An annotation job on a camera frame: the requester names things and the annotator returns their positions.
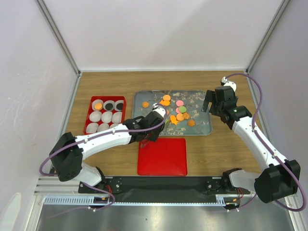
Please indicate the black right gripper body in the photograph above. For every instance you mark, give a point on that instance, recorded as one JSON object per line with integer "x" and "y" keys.
{"x": 218, "y": 109}

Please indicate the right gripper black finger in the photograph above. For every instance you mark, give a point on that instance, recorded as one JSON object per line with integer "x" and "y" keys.
{"x": 213, "y": 108}
{"x": 209, "y": 98}

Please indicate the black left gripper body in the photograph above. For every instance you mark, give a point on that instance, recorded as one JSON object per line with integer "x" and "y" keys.
{"x": 153, "y": 134}

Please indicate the orange round waffle cookie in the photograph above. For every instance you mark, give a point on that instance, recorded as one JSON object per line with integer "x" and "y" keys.
{"x": 180, "y": 117}

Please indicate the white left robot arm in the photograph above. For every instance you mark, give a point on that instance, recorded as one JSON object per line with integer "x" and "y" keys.
{"x": 69, "y": 152}

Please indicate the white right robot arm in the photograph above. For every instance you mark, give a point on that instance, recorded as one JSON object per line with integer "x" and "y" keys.
{"x": 279, "y": 177}

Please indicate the orange fish cookie top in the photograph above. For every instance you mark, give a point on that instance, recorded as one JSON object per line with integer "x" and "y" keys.
{"x": 165, "y": 103}

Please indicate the orange swirl cookie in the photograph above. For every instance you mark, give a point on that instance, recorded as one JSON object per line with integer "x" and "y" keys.
{"x": 191, "y": 123}

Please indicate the orange round cookie top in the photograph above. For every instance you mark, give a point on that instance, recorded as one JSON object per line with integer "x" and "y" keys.
{"x": 166, "y": 98}

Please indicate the orange flower cookie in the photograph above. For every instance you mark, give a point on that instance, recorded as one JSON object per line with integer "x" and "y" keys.
{"x": 186, "y": 116}

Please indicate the floral metal serving tray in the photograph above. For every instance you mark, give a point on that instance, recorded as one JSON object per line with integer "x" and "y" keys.
{"x": 193, "y": 101}

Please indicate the pink round cookie upper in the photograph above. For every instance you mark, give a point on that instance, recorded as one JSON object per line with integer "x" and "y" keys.
{"x": 179, "y": 103}

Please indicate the red box lid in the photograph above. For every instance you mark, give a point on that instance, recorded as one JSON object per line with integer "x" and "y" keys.
{"x": 165, "y": 157}

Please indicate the red cookie box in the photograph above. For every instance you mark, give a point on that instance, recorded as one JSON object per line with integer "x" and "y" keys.
{"x": 100, "y": 120}

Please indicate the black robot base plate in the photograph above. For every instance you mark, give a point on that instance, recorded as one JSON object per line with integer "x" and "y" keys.
{"x": 137, "y": 189}

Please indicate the white cable duct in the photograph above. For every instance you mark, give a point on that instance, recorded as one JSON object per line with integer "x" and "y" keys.
{"x": 219, "y": 200}

